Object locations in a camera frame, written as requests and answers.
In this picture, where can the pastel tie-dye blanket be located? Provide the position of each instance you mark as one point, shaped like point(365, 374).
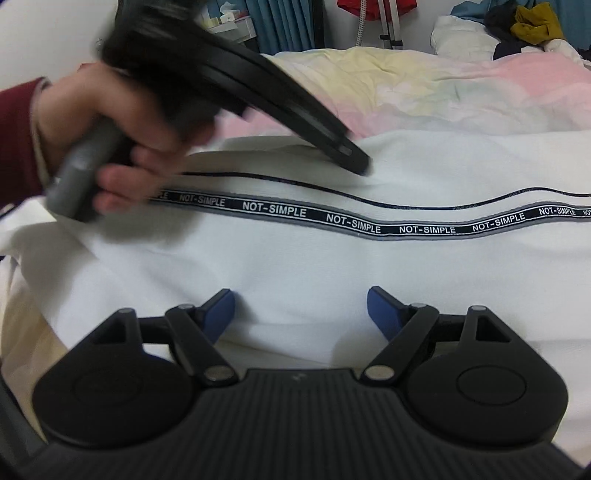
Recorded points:
point(415, 92)

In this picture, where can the white shelf with bottles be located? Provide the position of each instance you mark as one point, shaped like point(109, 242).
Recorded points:
point(231, 21)

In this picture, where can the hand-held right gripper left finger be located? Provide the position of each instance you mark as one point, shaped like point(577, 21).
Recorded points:
point(220, 311)

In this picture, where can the person's left hand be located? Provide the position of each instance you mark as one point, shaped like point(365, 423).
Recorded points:
point(78, 106)

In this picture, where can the white pillow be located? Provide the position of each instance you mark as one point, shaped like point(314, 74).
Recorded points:
point(457, 34)

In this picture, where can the mustard yellow garment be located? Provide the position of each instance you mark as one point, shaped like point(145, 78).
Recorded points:
point(538, 25)

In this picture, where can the blue curtain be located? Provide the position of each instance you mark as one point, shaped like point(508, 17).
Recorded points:
point(281, 23)
point(466, 5)

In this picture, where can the navy garment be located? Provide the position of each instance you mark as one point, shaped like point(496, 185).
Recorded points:
point(508, 50)

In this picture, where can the pile of grey white clothes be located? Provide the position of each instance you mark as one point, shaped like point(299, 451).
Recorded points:
point(565, 48)

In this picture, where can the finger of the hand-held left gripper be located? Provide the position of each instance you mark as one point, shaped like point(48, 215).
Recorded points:
point(300, 120)
point(314, 99)

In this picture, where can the metal tripod stand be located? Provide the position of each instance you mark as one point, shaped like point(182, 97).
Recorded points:
point(387, 23)

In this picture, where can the black garment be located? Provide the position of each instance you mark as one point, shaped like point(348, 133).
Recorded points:
point(501, 21)

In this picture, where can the white pants with black tape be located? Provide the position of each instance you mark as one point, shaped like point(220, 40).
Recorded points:
point(323, 277)

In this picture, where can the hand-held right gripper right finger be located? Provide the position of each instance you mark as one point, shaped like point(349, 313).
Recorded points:
point(382, 314)

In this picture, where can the red cloth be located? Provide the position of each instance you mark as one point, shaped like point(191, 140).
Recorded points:
point(355, 5)

